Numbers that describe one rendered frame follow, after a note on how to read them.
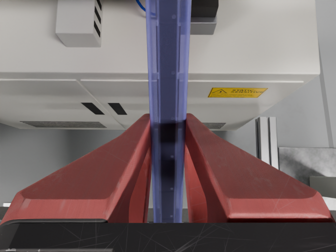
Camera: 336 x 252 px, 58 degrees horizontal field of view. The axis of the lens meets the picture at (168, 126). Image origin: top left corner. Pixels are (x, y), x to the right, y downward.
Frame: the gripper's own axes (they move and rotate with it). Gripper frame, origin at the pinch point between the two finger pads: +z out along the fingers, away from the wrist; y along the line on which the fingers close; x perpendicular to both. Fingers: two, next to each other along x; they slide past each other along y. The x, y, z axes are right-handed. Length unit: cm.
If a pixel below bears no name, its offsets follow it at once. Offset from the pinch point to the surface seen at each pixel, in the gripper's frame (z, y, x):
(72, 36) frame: 29.2, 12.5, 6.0
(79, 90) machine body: 35.1, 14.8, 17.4
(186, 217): 1.2, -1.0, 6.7
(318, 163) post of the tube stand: 65, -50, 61
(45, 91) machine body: 35.5, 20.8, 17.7
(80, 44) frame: 31.1, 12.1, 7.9
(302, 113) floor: 77, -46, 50
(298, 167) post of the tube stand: 64, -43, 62
